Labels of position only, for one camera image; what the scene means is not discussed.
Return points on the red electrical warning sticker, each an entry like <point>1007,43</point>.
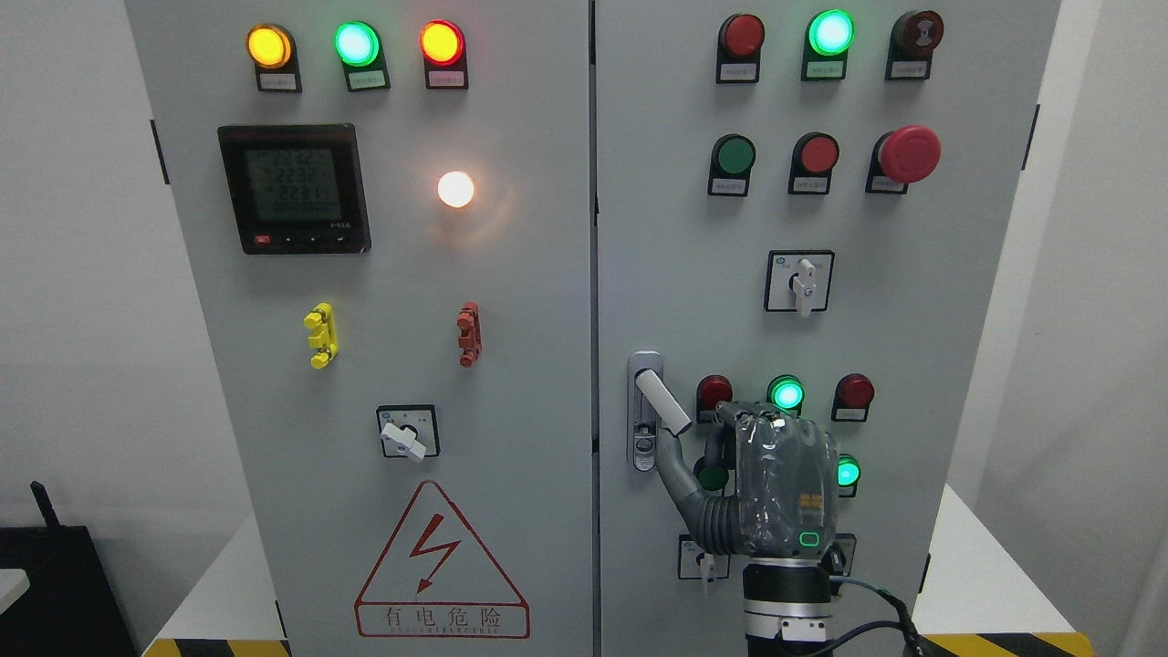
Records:
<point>436,579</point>

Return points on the red toggle clamp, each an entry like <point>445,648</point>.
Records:
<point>469,340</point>

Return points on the white rotary switch upper right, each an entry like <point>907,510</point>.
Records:
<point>798,281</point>

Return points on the black box at left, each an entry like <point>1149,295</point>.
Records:
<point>69,609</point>

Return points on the red push button upper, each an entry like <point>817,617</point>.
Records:
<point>813,159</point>

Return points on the dark red indicator middle right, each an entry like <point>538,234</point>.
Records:
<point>853,398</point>

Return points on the grey right cabinet door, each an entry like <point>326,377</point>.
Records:
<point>683,273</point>

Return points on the green lit push button lower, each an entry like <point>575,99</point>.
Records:
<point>848,474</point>

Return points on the silver door handle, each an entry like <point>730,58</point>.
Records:
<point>652,410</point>

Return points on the black selector knob switch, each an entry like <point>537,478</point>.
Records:
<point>838,558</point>

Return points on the red lit indicator light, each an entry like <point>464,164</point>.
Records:
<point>443,51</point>

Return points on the dark red indicator top right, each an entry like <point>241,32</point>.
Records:
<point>739,44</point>

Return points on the black digital power meter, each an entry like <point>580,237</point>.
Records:
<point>296,189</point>

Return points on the dark red indicator middle left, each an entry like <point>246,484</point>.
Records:
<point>711,391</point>

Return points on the red emergency stop button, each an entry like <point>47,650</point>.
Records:
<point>903,156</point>

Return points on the green lit indicator middle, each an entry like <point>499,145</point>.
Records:
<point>786,392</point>

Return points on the dark red indicator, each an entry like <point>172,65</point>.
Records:
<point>853,398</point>
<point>739,44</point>
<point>711,391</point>

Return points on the green lit indicator top right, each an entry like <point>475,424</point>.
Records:
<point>828,39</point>

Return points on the dark red buzzer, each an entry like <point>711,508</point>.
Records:
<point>913,39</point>

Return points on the white rotary switch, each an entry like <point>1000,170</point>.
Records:
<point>798,281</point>
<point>695,564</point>

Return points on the green push button upper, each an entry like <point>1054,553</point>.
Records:
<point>733,156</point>

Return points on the white lit indicator light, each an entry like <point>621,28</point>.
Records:
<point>456,189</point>

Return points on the white rotary switch left door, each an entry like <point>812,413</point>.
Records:
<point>409,431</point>

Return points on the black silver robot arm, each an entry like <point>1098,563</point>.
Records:
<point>786,605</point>

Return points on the green lit indicator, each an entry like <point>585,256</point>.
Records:
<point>828,39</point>
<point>786,392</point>

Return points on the green indicator light top left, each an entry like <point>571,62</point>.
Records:
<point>360,52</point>

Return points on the white rotary switch lower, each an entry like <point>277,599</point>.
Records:
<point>695,564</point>

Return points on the grey left cabinet door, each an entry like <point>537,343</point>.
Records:
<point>515,445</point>

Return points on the yellow toggle clamp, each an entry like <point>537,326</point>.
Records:
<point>322,335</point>

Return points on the yellow indicator light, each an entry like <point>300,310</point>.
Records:
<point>273,52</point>

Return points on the grey cabinet door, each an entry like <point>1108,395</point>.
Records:
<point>683,273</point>
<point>515,445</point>

